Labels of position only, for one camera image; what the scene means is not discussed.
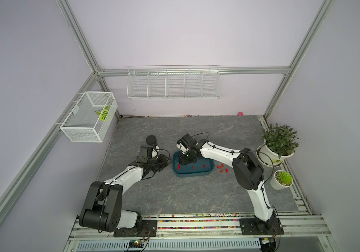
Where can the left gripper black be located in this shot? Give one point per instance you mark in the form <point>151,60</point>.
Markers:
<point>163,163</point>

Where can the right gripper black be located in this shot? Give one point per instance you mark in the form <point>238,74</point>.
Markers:
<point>182,159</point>

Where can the teal plastic storage box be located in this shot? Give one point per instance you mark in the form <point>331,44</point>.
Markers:
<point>188,171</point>

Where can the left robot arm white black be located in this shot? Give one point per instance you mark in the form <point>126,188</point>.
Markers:
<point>102,209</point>

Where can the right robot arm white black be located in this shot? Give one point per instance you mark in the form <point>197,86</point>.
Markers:
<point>248,172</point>

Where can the black round container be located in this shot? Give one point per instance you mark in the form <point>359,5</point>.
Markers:
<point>151,140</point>

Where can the green toy in basket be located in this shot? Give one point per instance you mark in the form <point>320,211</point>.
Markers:
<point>104,113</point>

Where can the white pot leafy plant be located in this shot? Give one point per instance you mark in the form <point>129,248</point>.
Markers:
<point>280,143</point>

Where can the small white pot succulent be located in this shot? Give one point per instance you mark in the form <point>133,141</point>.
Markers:
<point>281,180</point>

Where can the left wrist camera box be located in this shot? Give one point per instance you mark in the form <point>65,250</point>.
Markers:
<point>145,154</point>

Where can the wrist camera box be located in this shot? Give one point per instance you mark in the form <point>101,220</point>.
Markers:
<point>188,141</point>
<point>145,154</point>

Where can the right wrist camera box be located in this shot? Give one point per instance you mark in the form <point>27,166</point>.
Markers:
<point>188,141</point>

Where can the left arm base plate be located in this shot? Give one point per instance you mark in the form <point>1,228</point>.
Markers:
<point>143,228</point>

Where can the white wire wall shelf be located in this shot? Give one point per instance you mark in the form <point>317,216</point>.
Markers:
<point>174,82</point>

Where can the white wire basket left wall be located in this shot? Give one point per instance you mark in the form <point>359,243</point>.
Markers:
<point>82,124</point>

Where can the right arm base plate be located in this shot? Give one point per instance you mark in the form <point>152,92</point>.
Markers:
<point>255,226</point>

